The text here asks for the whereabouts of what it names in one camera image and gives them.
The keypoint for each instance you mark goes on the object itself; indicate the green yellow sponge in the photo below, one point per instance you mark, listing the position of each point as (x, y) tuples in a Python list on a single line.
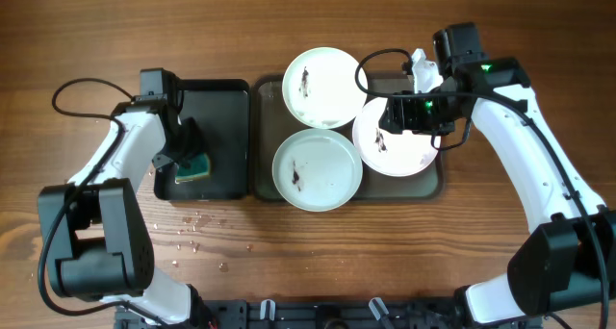
[(196, 168)]

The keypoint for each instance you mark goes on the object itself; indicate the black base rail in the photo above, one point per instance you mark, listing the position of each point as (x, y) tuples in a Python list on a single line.
[(429, 313)]

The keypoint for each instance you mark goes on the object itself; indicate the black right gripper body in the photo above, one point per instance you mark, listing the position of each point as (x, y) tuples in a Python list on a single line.
[(392, 115)]

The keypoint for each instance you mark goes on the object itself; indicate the dark grey serving tray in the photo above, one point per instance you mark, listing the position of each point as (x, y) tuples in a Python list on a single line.
[(272, 123)]

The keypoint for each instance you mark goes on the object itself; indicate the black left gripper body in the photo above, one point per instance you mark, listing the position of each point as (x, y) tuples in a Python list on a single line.
[(188, 143)]

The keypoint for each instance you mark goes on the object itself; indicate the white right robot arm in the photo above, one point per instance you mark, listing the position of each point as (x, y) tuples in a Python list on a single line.
[(568, 260)]

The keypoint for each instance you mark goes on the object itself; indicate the black water tray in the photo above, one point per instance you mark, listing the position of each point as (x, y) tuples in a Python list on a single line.
[(221, 110)]

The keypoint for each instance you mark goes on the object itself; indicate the white plate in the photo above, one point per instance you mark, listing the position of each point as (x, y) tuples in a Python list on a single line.
[(320, 88), (389, 154), (317, 170)]

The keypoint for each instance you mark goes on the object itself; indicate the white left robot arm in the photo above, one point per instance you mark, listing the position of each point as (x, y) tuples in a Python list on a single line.
[(97, 253)]

